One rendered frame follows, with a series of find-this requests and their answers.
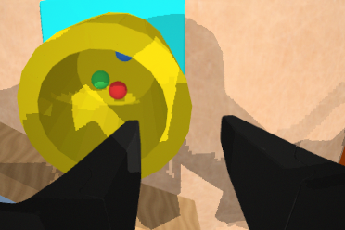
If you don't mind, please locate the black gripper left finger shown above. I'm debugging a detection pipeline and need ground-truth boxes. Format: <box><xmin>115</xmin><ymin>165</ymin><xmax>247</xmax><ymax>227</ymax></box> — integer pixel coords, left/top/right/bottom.
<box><xmin>0</xmin><ymin>120</ymin><xmax>142</xmax><ymax>230</ymax></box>

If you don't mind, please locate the red marble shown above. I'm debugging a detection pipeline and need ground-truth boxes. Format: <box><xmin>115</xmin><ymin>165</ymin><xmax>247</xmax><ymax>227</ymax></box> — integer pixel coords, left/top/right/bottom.
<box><xmin>109</xmin><ymin>81</ymin><xmax>127</xmax><ymax>100</ymax></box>

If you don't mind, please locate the green ball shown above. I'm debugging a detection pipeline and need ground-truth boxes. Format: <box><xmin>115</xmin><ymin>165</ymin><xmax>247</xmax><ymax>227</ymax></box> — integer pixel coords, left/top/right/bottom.
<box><xmin>91</xmin><ymin>70</ymin><xmax>109</xmax><ymax>89</ymax></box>

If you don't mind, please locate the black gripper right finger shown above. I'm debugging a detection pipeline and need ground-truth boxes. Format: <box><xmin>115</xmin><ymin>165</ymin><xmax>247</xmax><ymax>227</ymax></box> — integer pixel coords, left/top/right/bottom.
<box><xmin>221</xmin><ymin>116</ymin><xmax>345</xmax><ymax>230</ymax></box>

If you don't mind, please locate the tan wooden bar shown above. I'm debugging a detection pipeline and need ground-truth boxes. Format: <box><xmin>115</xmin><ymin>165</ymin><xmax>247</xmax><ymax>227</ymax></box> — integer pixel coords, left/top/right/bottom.
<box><xmin>0</xmin><ymin>122</ymin><xmax>201</xmax><ymax>230</ymax></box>

